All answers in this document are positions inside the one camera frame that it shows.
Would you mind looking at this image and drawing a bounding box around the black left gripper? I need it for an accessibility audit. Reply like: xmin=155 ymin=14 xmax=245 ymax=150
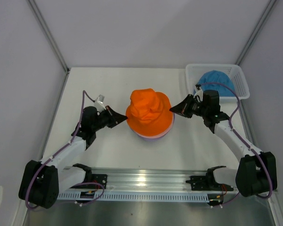
xmin=92 ymin=106 xmax=127 ymax=132

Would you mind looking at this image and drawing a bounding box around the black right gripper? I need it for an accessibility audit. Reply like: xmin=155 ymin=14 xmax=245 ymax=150
xmin=170 ymin=95 xmax=208 ymax=119

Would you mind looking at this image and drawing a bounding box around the purple bucket hat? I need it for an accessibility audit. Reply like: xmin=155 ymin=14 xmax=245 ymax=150
xmin=138 ymin=117 xmax=175 ymax=143

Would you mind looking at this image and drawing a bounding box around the orange bucket hat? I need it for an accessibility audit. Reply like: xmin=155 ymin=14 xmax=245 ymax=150
xmin=125 ymin=89 xmax=173 ymax=137

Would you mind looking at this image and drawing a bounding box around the pink bucket hat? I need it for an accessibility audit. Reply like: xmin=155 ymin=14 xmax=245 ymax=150
xmin=135 ymin=115 xmax=175 ymax=139

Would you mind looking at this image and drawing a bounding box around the blue bucket hat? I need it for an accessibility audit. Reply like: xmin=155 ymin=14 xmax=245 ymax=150
xmin=197 ymin=70 xmax=234 ymax=97

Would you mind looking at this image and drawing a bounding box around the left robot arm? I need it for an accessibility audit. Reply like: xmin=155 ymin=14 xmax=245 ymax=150
xmin=18 ymin=105 xmax=127 ymax=210

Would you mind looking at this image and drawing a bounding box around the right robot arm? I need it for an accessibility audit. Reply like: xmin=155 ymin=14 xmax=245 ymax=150
xmin=170 ymin=90 xmax=277 ymax=199

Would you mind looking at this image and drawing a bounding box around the white plastic basket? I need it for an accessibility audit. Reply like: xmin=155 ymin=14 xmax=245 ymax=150
xmin=185 ymin=64 xmax=250 ymax=103

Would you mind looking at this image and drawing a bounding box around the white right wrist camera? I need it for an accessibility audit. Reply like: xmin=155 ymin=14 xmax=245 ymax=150
xmin=194 ymin=84 xmax=203 ymax=102

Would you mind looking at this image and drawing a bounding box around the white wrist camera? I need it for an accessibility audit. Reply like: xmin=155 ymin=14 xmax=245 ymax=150
xmin=194 ymin=84 xmax=203 ymax=102
xmin=94 ymin=95 xmax=106 ymax=112

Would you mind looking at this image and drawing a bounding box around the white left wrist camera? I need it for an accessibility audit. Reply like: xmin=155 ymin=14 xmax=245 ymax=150
xmin=94 ymin=95 xmax=106 ymax=112

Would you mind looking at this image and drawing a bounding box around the aluminium mounting rail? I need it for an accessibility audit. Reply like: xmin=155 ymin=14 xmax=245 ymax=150
xmin=58 ymin=166 xmax=279 ymax=195

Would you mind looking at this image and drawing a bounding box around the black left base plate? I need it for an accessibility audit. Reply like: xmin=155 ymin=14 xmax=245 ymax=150
xmin=85 ymin=174 xmax=108 ymax=190

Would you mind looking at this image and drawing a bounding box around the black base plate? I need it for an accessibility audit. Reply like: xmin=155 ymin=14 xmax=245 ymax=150
xmin=185 ymin=174 xmax=223 ymax=191
xmin=85 ymin=174 xmax=108 ymax=190

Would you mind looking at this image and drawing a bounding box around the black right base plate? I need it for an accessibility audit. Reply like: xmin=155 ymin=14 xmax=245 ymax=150
xmin=185 ymin=174 xmax=223 ymax=191

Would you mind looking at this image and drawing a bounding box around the white slotted cable duct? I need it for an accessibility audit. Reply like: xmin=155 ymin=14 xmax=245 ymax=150
xmin=58 ymin=191 xmax=209 ymax=203

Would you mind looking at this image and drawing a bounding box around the right aluminium frame post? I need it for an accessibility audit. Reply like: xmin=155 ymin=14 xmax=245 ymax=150
xmin=235 ymin=0 xmax=279 ymax=65

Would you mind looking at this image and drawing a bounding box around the aluminium frame post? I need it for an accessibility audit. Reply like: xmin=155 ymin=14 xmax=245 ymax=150
xmin=235 ymin=0 xmax=279 ymax=65
xmin=26 ymin=0 xmax=69 ymax=74

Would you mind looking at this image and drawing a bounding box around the left aluminium frame post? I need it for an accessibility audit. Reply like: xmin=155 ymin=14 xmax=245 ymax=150
xmin=26 ymin=0 xmax=69 ymax=74

